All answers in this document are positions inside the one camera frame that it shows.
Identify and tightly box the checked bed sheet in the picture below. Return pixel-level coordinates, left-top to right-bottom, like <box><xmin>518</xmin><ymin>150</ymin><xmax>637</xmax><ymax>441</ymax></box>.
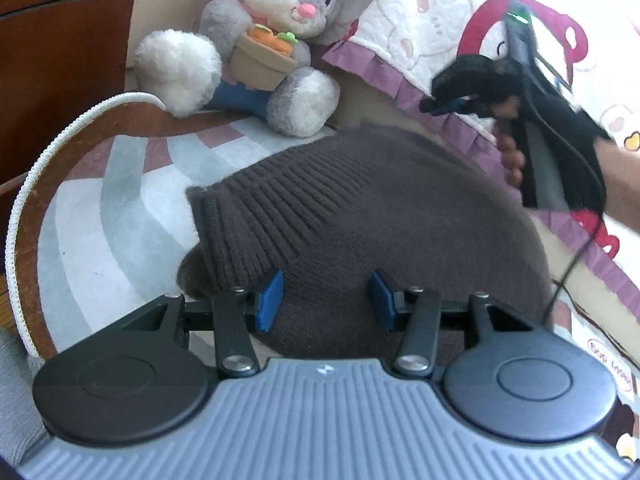
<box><xmin>37</xmin><ymin>120</ymin><xmax>346</xmax><ymax>361</ymax></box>

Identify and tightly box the wooden headboard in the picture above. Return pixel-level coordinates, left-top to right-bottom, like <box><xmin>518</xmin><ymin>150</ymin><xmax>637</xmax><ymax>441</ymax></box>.
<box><xmin>0</xmin><ymin>0</ymin><xmax>147</xmax><ymax>192</ymax></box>

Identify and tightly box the grey knit cloth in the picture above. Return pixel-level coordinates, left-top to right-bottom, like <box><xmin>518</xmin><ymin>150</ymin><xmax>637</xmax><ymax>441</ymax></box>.
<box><xmin>0</xmin><ymin>327</ymin><xmax>52</xmax><ymax>467</ymax></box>

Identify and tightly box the brown bed mat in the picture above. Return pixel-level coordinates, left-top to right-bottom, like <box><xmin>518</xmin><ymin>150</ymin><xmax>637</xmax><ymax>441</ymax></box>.
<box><xmin>0</xmin><ymin>67</ymin><xmax>432</xmax><ymax>362</ymax></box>

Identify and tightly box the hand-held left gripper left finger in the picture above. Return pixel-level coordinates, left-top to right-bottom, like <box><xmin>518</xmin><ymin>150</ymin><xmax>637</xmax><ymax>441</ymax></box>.
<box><xmin>120</xmin><ymin>269</ymin><xmax>286</xmax><ymax>378</ymax></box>

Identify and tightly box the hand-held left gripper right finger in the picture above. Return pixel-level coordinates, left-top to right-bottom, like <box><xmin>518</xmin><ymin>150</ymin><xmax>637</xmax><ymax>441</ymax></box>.
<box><xmin>368</xmin><ymin>269</ymin><xmax>546</xmax><ymax>378</ymax></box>

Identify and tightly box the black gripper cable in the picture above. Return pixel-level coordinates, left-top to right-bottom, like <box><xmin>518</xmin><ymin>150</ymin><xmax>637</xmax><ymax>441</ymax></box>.
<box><xmin>545</xmin><ymin>207</ymin><xmax>604</xmax><ymax>324</ymax></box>

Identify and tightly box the person's right hand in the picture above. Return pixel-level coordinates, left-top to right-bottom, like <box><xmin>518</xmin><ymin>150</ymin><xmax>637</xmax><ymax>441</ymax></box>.
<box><xmin>492</xmin><ymin>100</ymin><xmax>609</xmax><ymax>213</ymax></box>

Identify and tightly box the person's right forearm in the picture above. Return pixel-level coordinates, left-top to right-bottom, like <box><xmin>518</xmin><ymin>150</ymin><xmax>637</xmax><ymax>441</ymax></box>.
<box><xmin>597</xmin><ymin>139</ymin><xmax>640</xmax><ymax>239</ymax></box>

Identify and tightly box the brown knit sweater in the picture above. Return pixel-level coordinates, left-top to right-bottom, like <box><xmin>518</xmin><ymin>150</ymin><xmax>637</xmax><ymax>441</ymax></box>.
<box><xmin>176</xmin><ymin>125</ymin><xmax>554</xmax><ymax>361</ymax></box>

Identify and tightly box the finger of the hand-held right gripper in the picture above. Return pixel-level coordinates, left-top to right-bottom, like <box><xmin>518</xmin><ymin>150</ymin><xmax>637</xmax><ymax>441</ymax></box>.
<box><xmin>419</xmin><ymin>94</ymin><xmax>485</xmax><ymax>117</ymax></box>

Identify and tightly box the bear printed blanket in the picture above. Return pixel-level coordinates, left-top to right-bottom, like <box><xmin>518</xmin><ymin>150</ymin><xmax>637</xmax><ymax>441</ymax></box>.
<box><xmin>322</xmin><ymin>0</ymin><xmax>640</xmax><ymax>461</ymax></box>

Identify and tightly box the grey plush rabbit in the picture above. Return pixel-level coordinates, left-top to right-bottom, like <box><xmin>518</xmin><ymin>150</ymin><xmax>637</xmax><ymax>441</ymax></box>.
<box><xmin>134</xmin><ymin>0</ymin><xmax>364</xmax><ymax>139</ymax></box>

